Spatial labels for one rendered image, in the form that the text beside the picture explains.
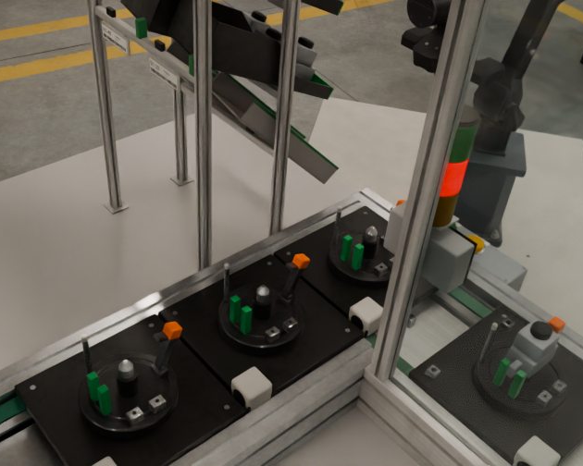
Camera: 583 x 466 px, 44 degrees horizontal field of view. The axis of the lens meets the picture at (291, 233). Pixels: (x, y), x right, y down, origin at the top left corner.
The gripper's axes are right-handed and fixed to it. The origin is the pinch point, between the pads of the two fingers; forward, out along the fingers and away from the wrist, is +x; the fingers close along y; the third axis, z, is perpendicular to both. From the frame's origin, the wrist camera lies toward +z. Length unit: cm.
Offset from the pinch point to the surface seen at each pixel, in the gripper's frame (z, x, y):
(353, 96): -153, 126, -157
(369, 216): 9.6, 28.3, -3.7
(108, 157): 42, 26, -46
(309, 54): 13.5, -0.1, -20.7
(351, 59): -182, 126, -188
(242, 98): 21.5, 10.6, -29.6
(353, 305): 30.7, 26.3, 12.8
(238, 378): 55, 26, 13
